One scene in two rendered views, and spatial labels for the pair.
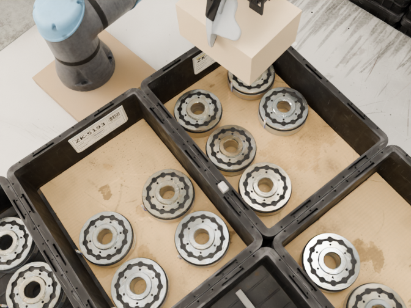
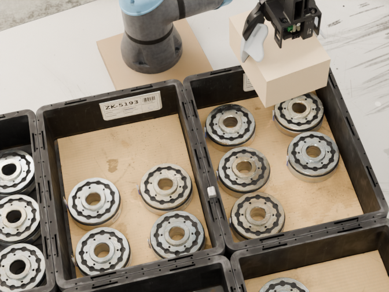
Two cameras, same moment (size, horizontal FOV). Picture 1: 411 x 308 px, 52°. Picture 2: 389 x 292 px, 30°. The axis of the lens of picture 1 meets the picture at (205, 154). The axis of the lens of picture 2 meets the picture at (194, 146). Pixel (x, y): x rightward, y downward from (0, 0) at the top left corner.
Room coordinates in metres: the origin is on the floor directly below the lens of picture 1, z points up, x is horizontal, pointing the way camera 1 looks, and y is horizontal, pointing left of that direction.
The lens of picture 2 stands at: (-0.36, -0.26, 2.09)
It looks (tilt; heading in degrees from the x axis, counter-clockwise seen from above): 57 degrees down; 23
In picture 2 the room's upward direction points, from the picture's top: 6 degrees counter-clockwise
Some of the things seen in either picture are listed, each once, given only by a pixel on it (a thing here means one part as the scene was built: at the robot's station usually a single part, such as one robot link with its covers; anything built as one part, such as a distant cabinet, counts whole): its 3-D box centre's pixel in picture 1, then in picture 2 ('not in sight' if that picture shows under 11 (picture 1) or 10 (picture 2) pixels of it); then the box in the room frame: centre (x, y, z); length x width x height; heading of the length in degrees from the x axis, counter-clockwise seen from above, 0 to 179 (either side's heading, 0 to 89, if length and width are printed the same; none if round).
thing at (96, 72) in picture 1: (81, 55); (150, 36); (0.69, 0.28, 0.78); 0.15 x 0.15 x 0.10
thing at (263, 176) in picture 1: (265, 185); (257, 214); (0.26, -0.11, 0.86); 0.05 x 0.05 x 0.01
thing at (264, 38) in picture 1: (237, 22); (277, 51); (0.47, -0.08, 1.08); 0.16 x 0.12 x 0.07; 40
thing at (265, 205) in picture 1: (265, 186); (257, 215); (0.26, -0.11, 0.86); 0.10 x 0.10 x 0.01
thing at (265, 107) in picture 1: (283, 107); (313, 153); (0.43, -0.17, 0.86); 0.10 x 0.10 x 0.01
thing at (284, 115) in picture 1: (284, 106); (313, 152); (0.43, -0.17, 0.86); 0.05 x 0.05 x 0.01
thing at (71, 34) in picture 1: (67, 21); (148, 0); (0.69, 0.27, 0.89); 0.13 x 0.12 x 0.14; 129
